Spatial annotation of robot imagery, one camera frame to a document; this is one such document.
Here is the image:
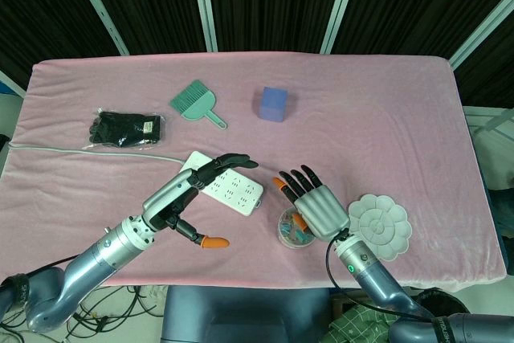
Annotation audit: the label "pink table cloth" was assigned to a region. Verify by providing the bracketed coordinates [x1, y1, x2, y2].
[0, 51, 508, 294]

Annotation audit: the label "white power cable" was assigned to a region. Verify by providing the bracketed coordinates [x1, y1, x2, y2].
[6, 143, 186, 164]

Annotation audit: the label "green dustpan brush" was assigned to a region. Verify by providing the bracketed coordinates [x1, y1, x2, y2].
[168, 79, 229, 131]

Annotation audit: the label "white flower-shaped palette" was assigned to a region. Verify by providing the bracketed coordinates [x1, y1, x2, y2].
[347, 194, 413, 263]

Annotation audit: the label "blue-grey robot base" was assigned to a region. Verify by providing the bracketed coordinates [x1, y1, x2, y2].
[160, 285, 332, 343]

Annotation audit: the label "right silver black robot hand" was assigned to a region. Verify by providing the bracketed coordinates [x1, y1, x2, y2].
[272, 164, 349, 243]

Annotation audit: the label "white rack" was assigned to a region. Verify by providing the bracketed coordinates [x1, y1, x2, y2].
[461, 105, 514, 183]

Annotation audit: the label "clear round container of clips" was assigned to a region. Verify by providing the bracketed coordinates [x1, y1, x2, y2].
[278, 206, 318, 250]

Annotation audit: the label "blue cube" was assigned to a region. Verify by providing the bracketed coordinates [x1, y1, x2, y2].
[252, 86, 291, 124]

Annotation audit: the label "white screen frame post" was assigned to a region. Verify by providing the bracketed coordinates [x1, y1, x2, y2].
[0, 69, 25, 98]
[448, 0, 514, 69]
[319, 0, 365, 54]
[63, 0, 130, 57]
[188, 0, 218, 54]

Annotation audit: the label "black bin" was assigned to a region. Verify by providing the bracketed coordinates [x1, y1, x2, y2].
[413, 288, 471, 320]

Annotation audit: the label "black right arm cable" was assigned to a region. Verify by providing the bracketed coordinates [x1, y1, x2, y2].
[325, 230, 437, 322]

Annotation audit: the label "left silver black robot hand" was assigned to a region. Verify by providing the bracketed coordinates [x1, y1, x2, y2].
[141, 153, 260, 250]

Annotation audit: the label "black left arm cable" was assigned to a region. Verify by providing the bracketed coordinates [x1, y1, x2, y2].
[0, 254, 77, 284]

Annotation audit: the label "white power strip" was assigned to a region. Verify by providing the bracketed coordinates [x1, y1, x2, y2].
[178, 151, 265, 218]

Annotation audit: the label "green checked cloth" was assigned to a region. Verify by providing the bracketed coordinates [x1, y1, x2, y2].
[327, 303, 398, 343]

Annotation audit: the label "tangle of black floor cables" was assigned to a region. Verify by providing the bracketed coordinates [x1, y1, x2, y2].
[67, 284, 168, 343]

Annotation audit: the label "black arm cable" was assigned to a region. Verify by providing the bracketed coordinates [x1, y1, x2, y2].
[325, 230, 437, 322]
[0, 254, 77, 284]

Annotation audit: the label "black gloves in plastic bag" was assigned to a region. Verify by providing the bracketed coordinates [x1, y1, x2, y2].
[82, 108, 168, 150]

